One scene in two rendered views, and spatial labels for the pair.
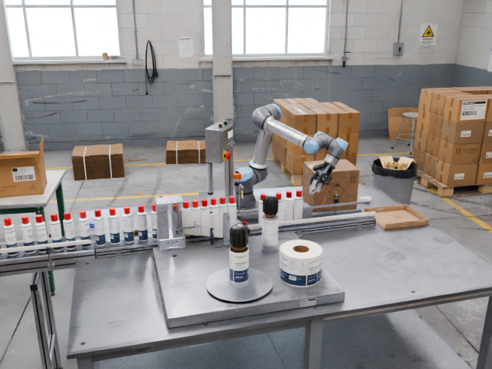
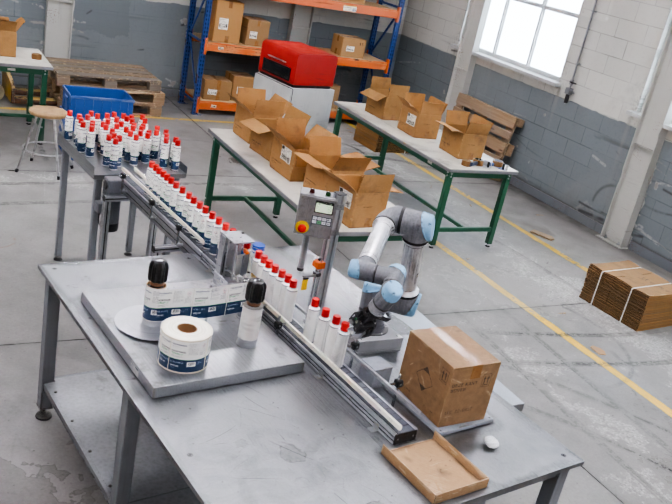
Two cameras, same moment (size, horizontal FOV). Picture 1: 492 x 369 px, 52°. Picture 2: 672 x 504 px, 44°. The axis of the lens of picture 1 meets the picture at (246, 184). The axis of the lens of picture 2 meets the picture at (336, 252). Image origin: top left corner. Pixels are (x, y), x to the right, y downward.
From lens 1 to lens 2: 3.40 m
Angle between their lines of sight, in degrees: 61
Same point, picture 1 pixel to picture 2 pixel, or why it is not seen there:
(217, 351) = not seen: hidden behind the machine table
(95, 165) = (610, 292)
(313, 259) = (166, 336)
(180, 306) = (103, 295)
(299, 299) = (131, 358)
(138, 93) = not seen: outside the picture
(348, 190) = (436, 390)
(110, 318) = (92, 276)
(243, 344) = not seen: hidden behind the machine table
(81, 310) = (103, 263)
